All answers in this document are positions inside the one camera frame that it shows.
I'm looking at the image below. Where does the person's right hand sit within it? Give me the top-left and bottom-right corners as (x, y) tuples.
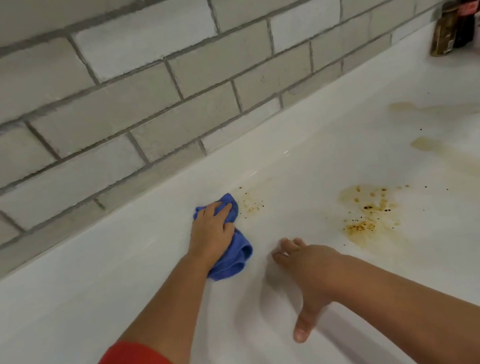
(268, 227), (365, 346)

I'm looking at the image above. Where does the person's left hand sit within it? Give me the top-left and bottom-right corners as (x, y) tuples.
(179, 198), (244, 273)

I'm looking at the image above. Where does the blue cloth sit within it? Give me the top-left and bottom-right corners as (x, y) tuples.
(190, 190), (258, 284)

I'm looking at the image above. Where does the brown spice jar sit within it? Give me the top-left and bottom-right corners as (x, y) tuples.
(421, 0), (468, 59)

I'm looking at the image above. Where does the person's right forearm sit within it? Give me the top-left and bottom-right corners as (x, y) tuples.
(327, 232), (480, 364)

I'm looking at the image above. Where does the person's left forearm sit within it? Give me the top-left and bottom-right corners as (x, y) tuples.
(105, 249), (229, 364)

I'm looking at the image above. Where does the white countertop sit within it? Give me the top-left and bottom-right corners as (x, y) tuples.
(0, 14), (480, 364)

